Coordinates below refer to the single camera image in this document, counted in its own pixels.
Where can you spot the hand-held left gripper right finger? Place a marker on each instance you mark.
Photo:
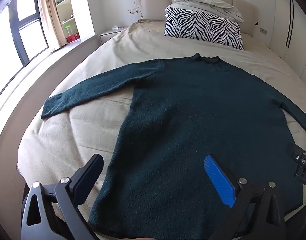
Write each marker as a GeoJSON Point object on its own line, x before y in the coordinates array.
{"type": "Point", "coordinates": [219, 180]}

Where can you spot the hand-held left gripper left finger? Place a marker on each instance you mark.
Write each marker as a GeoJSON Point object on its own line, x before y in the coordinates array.
{"type": "Point", "coordinates": [86, 180]}

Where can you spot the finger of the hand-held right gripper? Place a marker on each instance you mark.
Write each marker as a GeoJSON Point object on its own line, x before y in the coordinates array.
{"type": "Point", "coordinates": [297, 153]}

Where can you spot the dark green knit sweater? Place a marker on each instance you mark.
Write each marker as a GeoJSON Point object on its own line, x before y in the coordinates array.
{"type": "Point", "coordinates": [193, 117]}

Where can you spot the bed with beige sheet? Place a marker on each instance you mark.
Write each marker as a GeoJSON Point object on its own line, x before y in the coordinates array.
{"type": "Point", "coordinates": [93, 62]}

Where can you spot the white wardrobe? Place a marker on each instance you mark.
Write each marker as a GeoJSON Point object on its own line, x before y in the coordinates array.
{"type": "Point", "coordinates": [295, 15]}

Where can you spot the red box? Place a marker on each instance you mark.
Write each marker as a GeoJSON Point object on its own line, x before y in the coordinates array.
{"type": "Point", "coordinates": [72, 39]}

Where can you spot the white nightstand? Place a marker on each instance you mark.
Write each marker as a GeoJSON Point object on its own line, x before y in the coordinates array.
{"type": "Point", "coordinates": [110, 33]}

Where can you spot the green topped stool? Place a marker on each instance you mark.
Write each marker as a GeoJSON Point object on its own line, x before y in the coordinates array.
{"type": "Point", "coordinates": [67, 27]}

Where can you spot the zebra print pillow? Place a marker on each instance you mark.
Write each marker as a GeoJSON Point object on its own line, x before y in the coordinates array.
{"type": "Point", "coordinates": [200, 26]}

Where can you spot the black framed window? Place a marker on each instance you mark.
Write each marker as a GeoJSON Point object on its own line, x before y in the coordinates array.
{"type": "Point", "coordinates": [27, 27]}

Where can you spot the beige curtain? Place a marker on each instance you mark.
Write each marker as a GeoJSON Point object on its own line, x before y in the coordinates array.
{"type": "Point", "coordinates": [51, 12]}

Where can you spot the folded white duvet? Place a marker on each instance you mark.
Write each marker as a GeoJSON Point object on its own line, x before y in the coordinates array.
{"type": "Point", "coordinates": [205, 3]}

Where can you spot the white shelf unit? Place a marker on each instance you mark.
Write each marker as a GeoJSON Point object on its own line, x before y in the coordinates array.
{"type": "Point", "coordinates": [65, 2]}

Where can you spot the beige padded headboard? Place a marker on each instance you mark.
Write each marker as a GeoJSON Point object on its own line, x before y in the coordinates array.
{"type": "Point", "coordinates": [153, 2]}

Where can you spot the white wall socket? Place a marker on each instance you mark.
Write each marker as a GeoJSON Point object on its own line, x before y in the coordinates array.
{"type": "Point", "coordinates": [132, 11]}
{"type": "Point", "coordinates": [263, 31]}

